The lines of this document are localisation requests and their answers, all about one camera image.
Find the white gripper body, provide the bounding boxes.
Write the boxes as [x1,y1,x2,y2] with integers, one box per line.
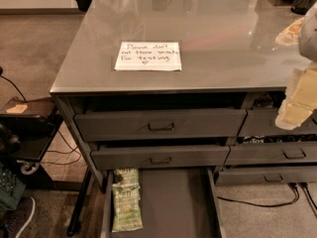
[275,62,317,130]

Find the green jalapeno chip bag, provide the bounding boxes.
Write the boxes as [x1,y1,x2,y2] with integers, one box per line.
[112,183,143,232]

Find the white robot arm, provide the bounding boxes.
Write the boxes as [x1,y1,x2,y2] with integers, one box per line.
[275,3,317,130]

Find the snack bags in top drawer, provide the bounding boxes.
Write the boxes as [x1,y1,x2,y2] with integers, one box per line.
[253,91,285,109]

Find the doritos bag in drawer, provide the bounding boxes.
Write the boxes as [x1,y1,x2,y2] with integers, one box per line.
[237,134,317,144]

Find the top right grey drawer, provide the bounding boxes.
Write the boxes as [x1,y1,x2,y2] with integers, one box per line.
[239,108,317,137]

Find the grey drawer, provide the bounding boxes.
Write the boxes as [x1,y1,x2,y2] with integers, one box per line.
[217,166,317,185]
[239,108,317,137]
[91,145,229,171]
[225,142,317,166]
[74,109,246,142]

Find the middle right grey drawer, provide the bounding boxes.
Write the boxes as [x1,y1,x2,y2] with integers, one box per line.
[225,142,317,166]

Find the bottom right grey drawer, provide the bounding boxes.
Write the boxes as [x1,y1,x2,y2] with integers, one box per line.
[217,166,317,185]

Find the top left grey drawer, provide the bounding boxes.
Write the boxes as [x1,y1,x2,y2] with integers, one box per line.
[74,109,246,142]

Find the grey drawer cabinet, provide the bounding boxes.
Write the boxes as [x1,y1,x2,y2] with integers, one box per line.
[52,0,317,238]

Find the bottom left open drawer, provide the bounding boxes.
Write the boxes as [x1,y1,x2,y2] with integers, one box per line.
[100,168,227,238]

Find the green chip bag behind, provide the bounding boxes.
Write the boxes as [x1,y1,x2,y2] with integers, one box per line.
[114,169,139,185]

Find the middle left grey drawer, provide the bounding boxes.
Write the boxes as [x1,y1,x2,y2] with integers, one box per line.
[91,145,229,171]

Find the white handwritten paper note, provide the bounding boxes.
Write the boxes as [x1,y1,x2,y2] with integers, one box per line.
[114,42,182,71]

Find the black table leg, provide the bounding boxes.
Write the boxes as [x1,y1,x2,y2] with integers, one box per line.
[66,169,91,237]

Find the black side cart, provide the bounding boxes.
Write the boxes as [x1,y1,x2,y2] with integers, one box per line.
[0,97,63,189]

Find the black power cable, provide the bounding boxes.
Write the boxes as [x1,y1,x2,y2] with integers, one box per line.
[299,181,317,219]
[217,181,301,209]

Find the white cable on floor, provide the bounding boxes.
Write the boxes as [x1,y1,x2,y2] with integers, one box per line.
[14,196,37,238]

